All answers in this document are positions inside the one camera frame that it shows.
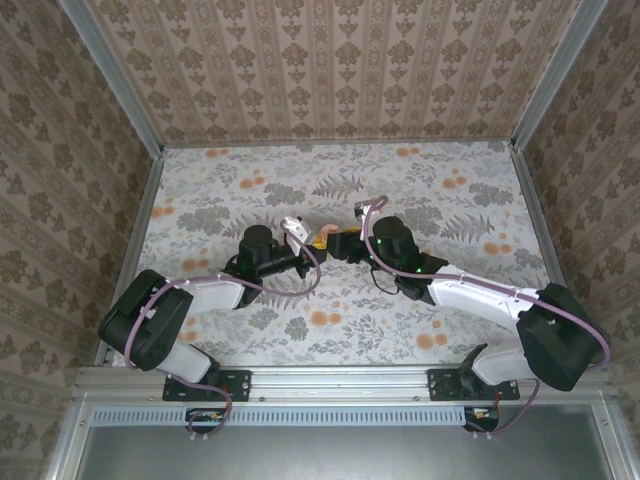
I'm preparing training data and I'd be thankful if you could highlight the small black circuit board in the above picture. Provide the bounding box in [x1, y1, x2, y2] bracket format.
[184, 407, 227, 434]
[462, 405, 502, 433]

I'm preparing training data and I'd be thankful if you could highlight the grey metal sheet panel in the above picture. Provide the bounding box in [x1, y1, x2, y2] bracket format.
[74, 424, 626, 480]

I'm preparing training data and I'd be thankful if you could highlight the aluminium table side rail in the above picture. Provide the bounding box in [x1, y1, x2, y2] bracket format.
[110, 149, 165, 301]
[508, 142, 576, 301]

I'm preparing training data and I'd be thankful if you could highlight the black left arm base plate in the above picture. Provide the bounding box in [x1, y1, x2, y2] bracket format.
[162, 368, 252, 403]

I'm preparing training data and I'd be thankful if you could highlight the aluminium mounting rail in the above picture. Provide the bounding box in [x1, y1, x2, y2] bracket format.
[73, 366, 621, 405]

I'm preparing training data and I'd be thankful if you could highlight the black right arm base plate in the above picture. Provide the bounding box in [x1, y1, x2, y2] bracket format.
[427, 368, 521, 402]

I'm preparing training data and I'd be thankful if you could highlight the grey slotted cable duct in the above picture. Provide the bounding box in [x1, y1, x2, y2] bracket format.
[91, 405, 470, 428]

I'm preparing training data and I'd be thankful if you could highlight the aluminium frame post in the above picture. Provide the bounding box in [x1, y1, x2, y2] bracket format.
[509, 0, 609, 154]
[58, 0, 166, 157]

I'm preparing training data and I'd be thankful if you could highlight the aluminium frame bar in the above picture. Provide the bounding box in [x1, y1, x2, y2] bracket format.
[43, 403, 94, 480]
[592, 403, 640, 480]

